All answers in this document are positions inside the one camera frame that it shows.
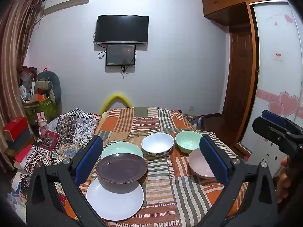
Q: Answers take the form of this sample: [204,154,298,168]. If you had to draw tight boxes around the dark bag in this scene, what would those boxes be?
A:
[183,113,204,131]

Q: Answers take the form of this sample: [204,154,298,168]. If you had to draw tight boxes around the wooden overhead cabinet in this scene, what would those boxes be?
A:
[202,0,288,26]

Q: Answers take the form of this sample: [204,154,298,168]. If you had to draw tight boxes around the mint green bowl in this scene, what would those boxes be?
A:
[175,131,204,154]

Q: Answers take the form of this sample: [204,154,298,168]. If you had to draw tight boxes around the white plate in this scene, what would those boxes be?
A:
[86,177,145,222]

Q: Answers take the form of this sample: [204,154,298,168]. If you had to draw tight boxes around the grey curved pillow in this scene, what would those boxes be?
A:
[37,70,62,104]

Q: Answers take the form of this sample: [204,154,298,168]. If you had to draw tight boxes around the small black wall monitor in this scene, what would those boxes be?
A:
[106,44,136,66]

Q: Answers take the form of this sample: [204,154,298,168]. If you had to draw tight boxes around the patterned patchwork quilt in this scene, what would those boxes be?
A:
[7,108,102,218]

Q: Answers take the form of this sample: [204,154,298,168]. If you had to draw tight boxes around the flat red box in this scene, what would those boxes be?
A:
[14,144,34,164]

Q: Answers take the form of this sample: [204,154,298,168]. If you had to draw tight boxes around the person's right hand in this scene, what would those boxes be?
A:
[276,156,293,204]

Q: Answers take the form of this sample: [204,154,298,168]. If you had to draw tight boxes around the brown striped curtain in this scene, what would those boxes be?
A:
[0,0,44,171]

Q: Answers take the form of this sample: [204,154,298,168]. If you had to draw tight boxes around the dark grey box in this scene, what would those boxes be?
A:
[6,129,34,150]

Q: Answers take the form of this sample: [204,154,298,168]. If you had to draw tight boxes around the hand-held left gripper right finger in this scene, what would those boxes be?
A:
[199,135,278,227]

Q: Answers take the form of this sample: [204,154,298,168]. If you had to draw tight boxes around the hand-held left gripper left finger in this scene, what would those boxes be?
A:
[26,135,112,227]

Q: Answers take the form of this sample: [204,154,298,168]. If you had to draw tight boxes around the brown plush toy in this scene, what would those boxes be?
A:
[35,79,56,104]

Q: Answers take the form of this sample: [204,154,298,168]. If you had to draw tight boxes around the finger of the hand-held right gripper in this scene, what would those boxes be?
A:
[261,110,295,129]
[252,117,288,147]

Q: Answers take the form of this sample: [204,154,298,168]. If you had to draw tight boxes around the black wall television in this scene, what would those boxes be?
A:
[94,15,149,45]

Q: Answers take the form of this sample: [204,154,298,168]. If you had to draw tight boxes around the white air conditioner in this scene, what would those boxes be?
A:
[22,0,91,15]

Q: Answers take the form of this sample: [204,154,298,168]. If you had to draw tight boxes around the mint green plate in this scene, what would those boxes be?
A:
[101,142,144,160]

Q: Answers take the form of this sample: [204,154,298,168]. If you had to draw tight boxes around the striped patchwork blanket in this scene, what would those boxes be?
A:
[59,106,251,227]

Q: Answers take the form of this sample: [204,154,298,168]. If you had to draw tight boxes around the pink rabbit toy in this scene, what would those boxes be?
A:
[37,112,48,138]

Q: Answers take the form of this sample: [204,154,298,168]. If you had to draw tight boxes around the pink bowl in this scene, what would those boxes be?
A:
[188,148,216,180]

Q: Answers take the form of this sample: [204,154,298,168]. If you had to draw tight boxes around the dark purple plate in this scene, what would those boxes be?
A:
[96,153,148,184]

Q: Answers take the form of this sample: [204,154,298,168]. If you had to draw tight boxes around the white bowl with cow print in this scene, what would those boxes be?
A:
[141,133,175,158]

